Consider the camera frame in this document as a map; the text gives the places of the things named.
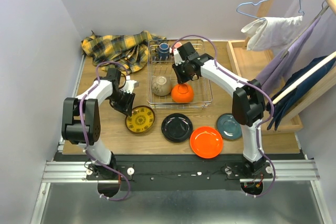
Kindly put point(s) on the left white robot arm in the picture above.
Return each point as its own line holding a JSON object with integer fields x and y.
{"x": 81, "y": 118}

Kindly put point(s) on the orange plate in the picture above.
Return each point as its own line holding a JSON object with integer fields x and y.
{"x": 206, "y": 142}

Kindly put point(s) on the yellow patterned plate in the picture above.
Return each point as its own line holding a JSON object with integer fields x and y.
{"x": 141, "y": 119}

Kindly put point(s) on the teal blue plate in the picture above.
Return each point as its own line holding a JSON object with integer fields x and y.
{"x": 228, "y": 127}

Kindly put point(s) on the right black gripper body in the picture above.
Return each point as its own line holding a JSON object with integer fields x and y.
{"x": 182, "y": 72}

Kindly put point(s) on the wire metal dish rack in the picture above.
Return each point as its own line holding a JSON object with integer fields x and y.
{"x": 160, "y": 66}

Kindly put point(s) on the blue mug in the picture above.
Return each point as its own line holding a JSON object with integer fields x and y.
{"x": 163, "y": 51}

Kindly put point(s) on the white cloth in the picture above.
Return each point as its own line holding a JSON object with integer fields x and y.
{"x": 271, "y": 32}

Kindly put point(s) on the purple garment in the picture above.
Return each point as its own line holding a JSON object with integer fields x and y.
{"x": 270, "y": 76}

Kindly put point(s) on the yellow plaid shirt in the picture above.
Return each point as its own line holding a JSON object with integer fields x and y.
{"x": 131, "y": 51}

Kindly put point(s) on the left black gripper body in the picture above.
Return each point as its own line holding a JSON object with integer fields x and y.
{"x": 126, "y": 103}

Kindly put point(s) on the orange bowl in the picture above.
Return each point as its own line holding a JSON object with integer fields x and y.
{"x": 182, "y": 93}

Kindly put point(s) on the aluminium rail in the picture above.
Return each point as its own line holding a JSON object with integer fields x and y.
{"x": 79, "y": 172}

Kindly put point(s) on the white camera module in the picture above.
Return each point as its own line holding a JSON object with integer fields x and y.
{"x": 129, "y": 85}
{"x": 177, "y": 57}

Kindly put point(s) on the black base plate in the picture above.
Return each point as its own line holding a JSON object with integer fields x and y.
{"x": 166, "y": 164}

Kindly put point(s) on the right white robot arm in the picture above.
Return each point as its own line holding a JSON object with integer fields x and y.
{"x": 248, "y": 103}

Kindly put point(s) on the right white camera module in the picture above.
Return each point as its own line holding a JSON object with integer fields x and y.
{"x": 177, "y": 57}

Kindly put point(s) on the grey wire hanger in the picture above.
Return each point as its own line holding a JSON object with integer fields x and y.
{"x": 323, "y": 10}

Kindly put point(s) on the left white camera module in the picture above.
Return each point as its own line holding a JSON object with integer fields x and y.
{"x": 129, "y": 85}

